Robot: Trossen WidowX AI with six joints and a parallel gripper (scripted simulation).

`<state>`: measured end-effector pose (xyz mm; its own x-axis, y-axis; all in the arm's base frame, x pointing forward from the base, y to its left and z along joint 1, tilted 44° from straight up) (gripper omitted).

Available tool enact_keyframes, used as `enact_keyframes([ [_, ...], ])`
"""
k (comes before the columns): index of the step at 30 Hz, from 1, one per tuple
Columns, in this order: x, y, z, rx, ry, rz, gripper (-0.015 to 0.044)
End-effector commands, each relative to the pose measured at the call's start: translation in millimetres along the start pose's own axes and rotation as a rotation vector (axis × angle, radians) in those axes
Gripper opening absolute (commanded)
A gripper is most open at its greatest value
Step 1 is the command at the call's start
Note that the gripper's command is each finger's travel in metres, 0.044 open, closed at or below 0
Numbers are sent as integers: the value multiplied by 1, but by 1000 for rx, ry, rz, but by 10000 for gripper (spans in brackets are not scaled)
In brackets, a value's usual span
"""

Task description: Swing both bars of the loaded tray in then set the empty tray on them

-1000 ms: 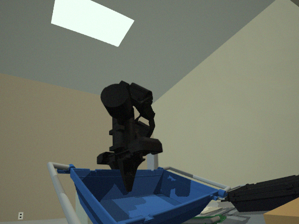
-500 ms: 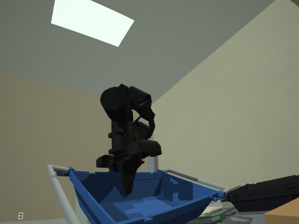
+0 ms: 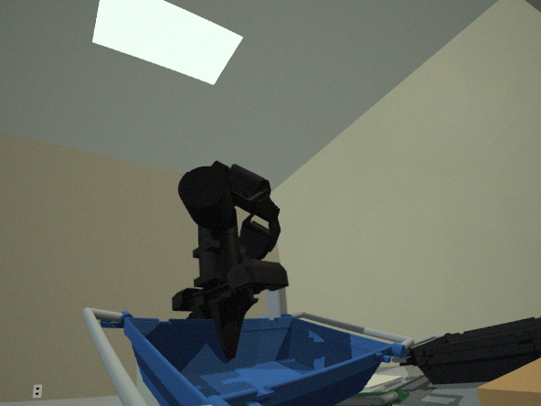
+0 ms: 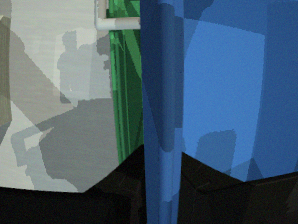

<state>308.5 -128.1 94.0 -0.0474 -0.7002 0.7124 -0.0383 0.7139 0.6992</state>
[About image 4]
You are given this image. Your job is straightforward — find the blue plastic tray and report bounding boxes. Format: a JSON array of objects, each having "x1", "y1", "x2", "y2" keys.
[{"x1": 140, "y1": 0, "x2": 298, "y2": 224}]

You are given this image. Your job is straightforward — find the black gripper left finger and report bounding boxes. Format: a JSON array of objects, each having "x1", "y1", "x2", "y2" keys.
[{"x1": 0, "y1": 145, "x2": 146, "y2": 224}]

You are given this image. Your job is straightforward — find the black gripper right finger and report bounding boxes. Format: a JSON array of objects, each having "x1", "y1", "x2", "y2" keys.
[{"x1": 178, "y1": 151, "x2": 298, "y2": 224}]

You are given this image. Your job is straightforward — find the green plastic tray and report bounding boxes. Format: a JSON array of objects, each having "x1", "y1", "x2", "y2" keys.
[{"x1": 105, "y1": 0, "x2": 144, "y2": 165}]

